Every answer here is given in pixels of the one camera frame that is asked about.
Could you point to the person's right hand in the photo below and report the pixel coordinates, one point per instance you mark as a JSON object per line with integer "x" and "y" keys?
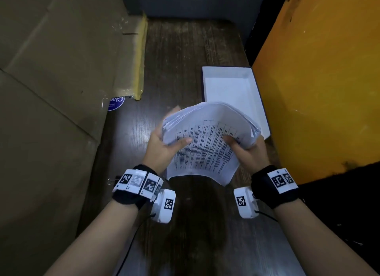
{"x": 252, "y": 157}

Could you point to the white box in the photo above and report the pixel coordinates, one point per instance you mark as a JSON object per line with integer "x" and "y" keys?
{"x": 234, "y": 86}

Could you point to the black binder clip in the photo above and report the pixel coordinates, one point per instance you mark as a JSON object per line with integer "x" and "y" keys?
{"x": 112, "y": 181}

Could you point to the orange cardboard panel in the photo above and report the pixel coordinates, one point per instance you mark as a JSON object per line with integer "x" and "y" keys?
{"x": 320, "y": 77}

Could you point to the black marker band left wrist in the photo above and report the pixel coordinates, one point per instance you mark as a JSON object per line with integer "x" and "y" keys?
{"x": 133, "y": 189}

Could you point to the stack of printed paper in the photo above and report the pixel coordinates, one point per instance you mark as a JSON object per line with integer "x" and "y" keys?
{"x": 207, "y": 136}

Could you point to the blue round sticker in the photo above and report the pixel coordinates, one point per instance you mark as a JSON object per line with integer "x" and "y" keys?
{"x": 116, "y": 103}

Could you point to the person's left forearm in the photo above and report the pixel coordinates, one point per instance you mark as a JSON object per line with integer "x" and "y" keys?
{"x": 98, "y": 243}

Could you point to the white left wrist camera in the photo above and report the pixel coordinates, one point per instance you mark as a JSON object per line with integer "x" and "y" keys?
{"x": 164, "y": 206}

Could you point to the person's left hand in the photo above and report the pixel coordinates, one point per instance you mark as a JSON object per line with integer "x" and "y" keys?
{"x": 160, "y": 154}

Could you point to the large brown cardboard box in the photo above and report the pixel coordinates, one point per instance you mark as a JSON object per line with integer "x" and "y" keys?
{"x": 59, "y": 106}

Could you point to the black marker band wrist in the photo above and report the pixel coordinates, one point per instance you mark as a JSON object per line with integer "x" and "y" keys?
{"x": 133, "y": 189}
{"x": 273, "y": 186}

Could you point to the black marker band right wrist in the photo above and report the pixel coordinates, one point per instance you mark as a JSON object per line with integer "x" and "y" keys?
{"x": 273, "y": 186}

